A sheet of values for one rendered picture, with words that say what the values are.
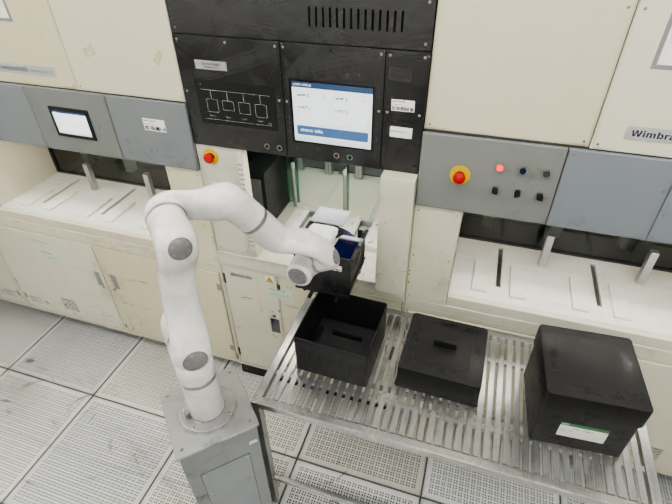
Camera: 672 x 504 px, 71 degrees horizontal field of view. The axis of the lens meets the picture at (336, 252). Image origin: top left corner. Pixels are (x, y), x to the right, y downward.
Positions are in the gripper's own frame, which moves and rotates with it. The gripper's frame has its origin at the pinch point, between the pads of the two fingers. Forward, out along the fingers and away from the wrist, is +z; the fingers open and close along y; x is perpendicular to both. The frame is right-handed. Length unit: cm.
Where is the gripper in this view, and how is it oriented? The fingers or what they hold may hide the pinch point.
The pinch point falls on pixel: (330, 221)
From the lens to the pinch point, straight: 167.4
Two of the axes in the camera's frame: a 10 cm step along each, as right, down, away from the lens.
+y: 9.5, 1.9, -2.5
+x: 0.0, -7.9, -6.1
